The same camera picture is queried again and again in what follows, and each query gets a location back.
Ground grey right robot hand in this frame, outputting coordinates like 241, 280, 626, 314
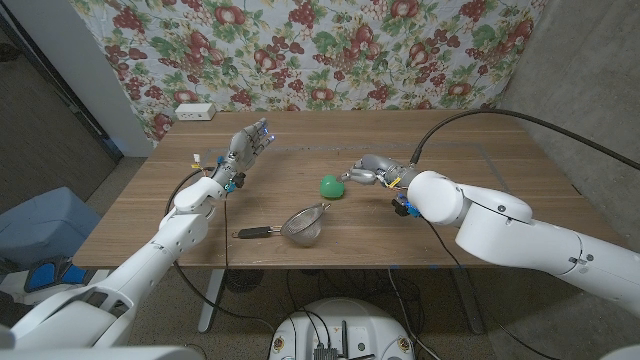
341, 153, 421, 190

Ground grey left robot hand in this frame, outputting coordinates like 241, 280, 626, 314
212, 117, 276, 187

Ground metal mesh sieve black handle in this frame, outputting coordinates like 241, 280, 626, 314
232, 202, 332, 248

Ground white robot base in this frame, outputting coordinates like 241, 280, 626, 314
268, 298, 416, 360

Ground green stress ball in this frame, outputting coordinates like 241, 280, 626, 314
319, 174, 346, 200

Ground white power strip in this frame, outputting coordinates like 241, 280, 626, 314
174, 102, 217, 122

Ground floral fruit print backdrop cloth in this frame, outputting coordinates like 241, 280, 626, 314
69, 0, 549, 144

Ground black round fan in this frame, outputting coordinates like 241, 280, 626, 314
223, 268, 265, 294

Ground white table leg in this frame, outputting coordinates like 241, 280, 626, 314
198, 268, 226, 335

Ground dark table leg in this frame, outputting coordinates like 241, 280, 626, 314
452, 267, 486, 335

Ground blue grey bin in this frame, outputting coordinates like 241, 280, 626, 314
0, 186, 103, 274

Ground blue padded black device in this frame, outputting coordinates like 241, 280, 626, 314
23, 255, 90, 294

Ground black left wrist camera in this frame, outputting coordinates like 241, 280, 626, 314
224, 172, 247, 195

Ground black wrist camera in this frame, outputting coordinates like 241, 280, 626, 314
391, 194, 421, 220
224, 172, 247, 195

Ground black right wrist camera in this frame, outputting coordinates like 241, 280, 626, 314
391, 194, 421, 220

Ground thin black left wrist cable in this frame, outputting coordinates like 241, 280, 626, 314
222, 192, 231, 270

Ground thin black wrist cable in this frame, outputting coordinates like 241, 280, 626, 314
419, 215, 464, 269
222, 192, 231, 270

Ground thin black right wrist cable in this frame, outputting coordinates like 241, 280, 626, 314
419, 215, 464, 269

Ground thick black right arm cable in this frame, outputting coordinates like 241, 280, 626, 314
409, 108, 640, 171

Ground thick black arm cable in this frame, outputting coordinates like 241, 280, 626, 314
164, 167, 276, 334
409, 108, 640, 171

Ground black door frame rail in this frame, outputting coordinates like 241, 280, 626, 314
0, 8, 124, 162

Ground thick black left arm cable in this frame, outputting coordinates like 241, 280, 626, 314
164, 167, 276, 334

